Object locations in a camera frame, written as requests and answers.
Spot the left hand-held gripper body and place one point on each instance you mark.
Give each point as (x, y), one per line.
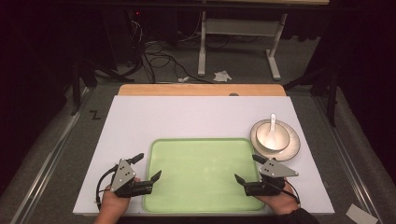
(123, 175)

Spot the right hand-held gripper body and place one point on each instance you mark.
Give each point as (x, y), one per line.
(274, 169)

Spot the white ceramic spoon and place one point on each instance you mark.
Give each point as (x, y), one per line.
(271, 140)

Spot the white plate with dark rim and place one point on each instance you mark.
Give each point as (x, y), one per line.
(294, 149)

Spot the white bowl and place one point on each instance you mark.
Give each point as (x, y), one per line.
(282, 137)

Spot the light green tray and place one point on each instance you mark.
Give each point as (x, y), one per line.
(202, 174)

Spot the person's left hand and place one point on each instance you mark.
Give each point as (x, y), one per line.
(113, 202)

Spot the person's right hand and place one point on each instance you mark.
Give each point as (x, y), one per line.
(280, 202)

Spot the white board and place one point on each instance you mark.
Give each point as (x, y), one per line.
(186, 118)

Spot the grey round table cap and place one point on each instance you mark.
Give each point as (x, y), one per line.
(233, 94)

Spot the wooden table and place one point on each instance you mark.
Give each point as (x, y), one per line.
(186, 89)

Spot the dark metal stand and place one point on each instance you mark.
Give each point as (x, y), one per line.
(333, 93)
(76, 90)

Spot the large crumpled white paper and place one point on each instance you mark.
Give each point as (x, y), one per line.
(222, 76)

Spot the small crumpled white paper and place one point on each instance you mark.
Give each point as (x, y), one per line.
(183, 79)

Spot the white paper sheet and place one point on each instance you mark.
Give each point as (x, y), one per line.
(361, 214)

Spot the white-legged desk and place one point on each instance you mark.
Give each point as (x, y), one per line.
(239, 26)

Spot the metal floor rail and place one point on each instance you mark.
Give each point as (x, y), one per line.
(348, 161)
(46, 165)

